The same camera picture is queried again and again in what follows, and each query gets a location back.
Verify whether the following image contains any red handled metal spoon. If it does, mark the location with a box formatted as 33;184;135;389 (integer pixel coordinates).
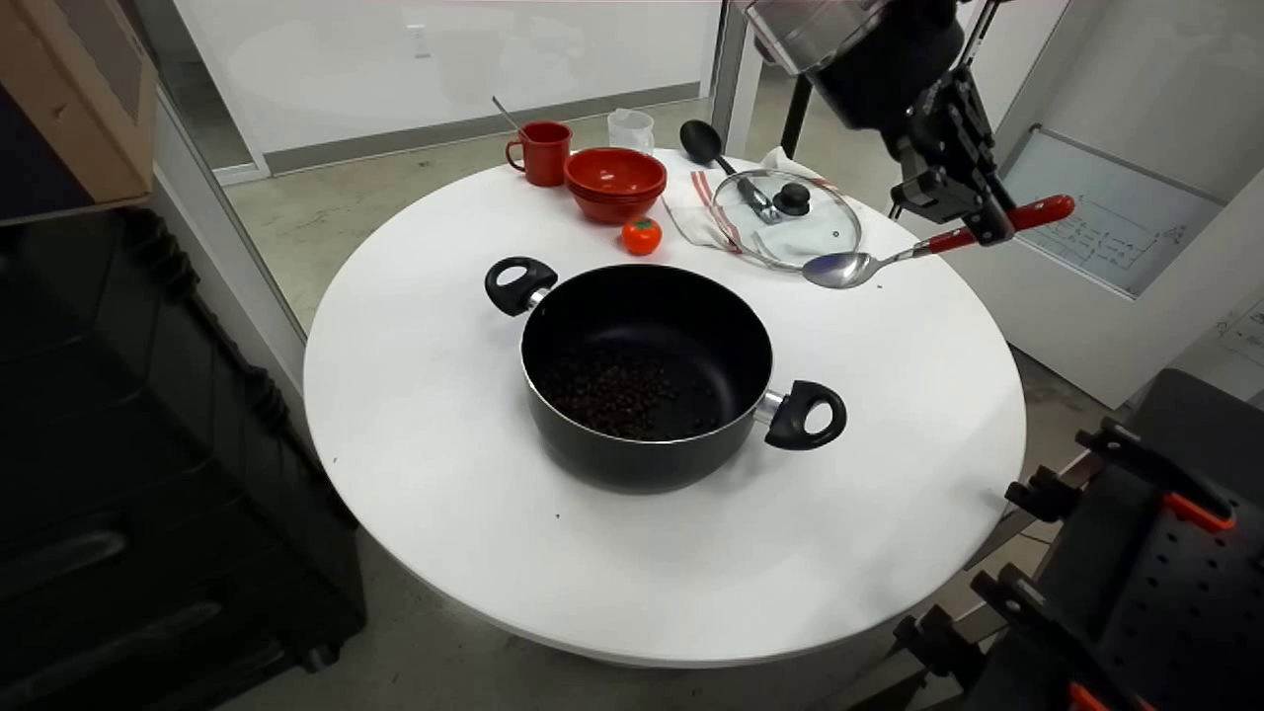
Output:
804;192;1075;287

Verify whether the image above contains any black perforated mounting board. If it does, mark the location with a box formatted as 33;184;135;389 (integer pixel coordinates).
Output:
964;371;1264;711

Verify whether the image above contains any white red striped cloth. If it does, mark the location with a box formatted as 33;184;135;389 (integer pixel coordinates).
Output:
663;148;834;259

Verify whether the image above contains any black clamp orange tip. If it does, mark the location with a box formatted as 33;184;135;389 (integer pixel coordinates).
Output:
1075;418;1235;533

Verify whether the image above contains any glass pot lid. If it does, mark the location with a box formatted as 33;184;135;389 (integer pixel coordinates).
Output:
717;171;863;271

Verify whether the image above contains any red bowl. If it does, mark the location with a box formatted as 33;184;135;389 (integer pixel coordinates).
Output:
564;146;669;223

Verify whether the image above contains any black cooking pot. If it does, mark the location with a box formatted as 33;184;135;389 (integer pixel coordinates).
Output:
481;258;850;493

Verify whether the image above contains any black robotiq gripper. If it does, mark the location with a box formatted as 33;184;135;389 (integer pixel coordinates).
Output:
885;67;1014;246

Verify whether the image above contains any small orange tomato toy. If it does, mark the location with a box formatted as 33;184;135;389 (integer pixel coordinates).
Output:
621;218;663;258

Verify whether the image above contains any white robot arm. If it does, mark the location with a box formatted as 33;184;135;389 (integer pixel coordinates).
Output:
738;0;1014;246

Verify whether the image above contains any red mug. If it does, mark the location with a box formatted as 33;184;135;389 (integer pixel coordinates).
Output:
507;122;574;184

